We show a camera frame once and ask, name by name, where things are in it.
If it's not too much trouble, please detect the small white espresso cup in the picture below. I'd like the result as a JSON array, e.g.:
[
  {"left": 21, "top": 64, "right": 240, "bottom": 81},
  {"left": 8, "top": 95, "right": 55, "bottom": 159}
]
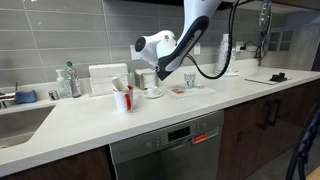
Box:
[{"left": 146, "top": 85, "right": 161, "bottom": 96}]

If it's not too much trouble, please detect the white cup on saucer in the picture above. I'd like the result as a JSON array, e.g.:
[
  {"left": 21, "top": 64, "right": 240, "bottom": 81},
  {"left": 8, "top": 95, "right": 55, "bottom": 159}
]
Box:
[{"left": 142, "top": 89, "right": 165, "bottom": 99}]

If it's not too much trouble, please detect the plain white paper cup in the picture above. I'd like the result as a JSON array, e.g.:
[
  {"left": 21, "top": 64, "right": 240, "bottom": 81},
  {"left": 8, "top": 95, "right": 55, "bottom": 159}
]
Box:
[{"left": 111, "top": 76, "right": 130, "bottom": 93}]

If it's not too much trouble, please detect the tall patterned cup stack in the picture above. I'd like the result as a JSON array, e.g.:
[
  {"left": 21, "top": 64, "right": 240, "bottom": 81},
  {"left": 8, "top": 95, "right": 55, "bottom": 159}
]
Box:
[{"left": 216, "top": 33, "right": 231, "bottom": 74}]

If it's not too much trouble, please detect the short patterned cup stack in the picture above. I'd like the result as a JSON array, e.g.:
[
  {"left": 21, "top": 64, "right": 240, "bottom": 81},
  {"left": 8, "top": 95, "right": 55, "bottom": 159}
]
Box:
[{"left": 224, "top": 48, "right": 237, "bottom": 74}]

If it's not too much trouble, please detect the metal napkin dispenser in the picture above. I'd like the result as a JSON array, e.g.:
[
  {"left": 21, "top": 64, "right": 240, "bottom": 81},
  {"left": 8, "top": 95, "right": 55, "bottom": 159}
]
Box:
[{"left": 134, "top": 68, "right": 158, "bottom": 91}]

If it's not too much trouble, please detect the white mat red logo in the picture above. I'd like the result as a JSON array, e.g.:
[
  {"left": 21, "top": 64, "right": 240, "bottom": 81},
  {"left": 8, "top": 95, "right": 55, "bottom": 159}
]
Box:
[{"left": 165, "top": 85, "right": 217, "bottom": 100}]

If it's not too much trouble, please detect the white paper towel stack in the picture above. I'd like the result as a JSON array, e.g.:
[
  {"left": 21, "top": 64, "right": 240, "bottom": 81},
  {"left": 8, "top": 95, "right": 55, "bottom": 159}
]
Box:
[{"left": 88, "top": 63, "right": 129, "bottom": 97}]

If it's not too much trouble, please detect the red dishwasher sticker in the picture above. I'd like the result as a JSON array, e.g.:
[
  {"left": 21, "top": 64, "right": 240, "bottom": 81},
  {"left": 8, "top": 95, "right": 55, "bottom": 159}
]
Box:
[{"left": 192, "top": 132, "right": 208, "bottom": 145}]

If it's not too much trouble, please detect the stainless steel dishwasher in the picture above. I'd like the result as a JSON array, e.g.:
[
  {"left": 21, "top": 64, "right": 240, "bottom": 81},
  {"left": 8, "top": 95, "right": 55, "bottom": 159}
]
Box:
[{"left": 109, "top": 109, "right": 225, "bottom": 180}]

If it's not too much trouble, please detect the white plate blue rim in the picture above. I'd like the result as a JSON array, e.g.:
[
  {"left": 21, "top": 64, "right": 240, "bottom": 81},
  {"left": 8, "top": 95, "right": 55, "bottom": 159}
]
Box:
[{"left": 213, "top": 69, "right": 240, "bottom": 78}]

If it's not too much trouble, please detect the plastic bottle green cap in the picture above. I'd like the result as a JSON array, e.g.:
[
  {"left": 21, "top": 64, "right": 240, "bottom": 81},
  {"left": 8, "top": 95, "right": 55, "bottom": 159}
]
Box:
[{"left": 65, "top": 60, "right": 83, "bottom": 99}]

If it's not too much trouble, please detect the dark overhead cabinet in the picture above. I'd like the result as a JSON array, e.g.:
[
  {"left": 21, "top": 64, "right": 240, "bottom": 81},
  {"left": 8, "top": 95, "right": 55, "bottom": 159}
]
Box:
[{"left": 126, "top": 0, "right": 186, "bottom": 6}]

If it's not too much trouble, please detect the white flat board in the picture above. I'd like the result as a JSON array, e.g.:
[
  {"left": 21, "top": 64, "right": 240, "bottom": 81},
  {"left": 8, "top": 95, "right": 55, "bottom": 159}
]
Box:
[{"left": 244, "top": 74, "right": 292, "bottom": 86}]

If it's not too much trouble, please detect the small metal sink stopper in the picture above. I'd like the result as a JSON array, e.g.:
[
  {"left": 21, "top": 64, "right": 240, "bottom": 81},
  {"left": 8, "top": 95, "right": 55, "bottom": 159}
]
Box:
[{"left": 47, "top": 89, "right": 60, "bottom": 101}]

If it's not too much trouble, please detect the small black block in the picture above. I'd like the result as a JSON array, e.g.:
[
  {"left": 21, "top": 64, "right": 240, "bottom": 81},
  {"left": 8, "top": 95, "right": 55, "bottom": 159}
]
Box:
[{"left": 269, "top": 72, "right": 288, "bottom": 83}]

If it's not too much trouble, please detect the dark wood sink cabinet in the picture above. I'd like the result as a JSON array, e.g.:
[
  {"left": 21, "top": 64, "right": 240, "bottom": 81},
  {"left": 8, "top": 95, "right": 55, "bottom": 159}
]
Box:
[{"left": 0, "top": 146, "right": 113, "bottom": 180}]

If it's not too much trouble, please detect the undermount kitchen sink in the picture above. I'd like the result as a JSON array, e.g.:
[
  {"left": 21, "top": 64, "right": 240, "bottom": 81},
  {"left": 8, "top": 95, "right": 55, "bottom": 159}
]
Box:
[{"left": 0, "top": 104, "right": 57, "bottom": 150}]

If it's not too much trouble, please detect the metal faucet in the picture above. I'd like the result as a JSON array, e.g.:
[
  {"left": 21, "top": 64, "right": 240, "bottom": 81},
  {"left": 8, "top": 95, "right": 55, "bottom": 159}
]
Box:
[{"left": 0, "top": 81, "right": 19, "bottom": 110}]

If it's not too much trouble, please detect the white mug red handle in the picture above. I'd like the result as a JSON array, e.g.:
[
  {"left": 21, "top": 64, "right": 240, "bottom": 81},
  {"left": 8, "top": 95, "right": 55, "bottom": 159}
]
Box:
[{"left": 112, "top": 85, "right": 135, "bottom": 114}]

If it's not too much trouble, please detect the black wall plug cable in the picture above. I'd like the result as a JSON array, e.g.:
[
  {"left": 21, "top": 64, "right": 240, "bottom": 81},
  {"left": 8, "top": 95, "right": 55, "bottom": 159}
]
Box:
[{"left": 239, "top": 40, "right": 264, "bottom": 62}]

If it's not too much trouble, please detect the dark wood cabinet with handles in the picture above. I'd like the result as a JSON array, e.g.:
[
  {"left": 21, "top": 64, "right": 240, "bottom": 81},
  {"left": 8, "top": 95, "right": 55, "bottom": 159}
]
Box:
[{"left": 216, "top": 79, "right": 320, "bottom": 180}]

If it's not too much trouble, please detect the black cabinet handle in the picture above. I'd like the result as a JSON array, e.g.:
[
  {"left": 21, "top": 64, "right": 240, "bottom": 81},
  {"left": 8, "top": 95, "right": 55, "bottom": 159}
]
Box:
[
  {"left": 259, "top": 99, "right": 273, "bottom": 131},
  {"left": 268, "top": 98, "right": 282, "bottom": 128}
]

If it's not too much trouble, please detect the thick dark braided cable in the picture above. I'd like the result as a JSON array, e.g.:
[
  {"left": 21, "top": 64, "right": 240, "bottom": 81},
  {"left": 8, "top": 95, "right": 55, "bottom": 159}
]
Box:
[{"left": 285, "top": 103, "right": 320, "bottom": 180}]

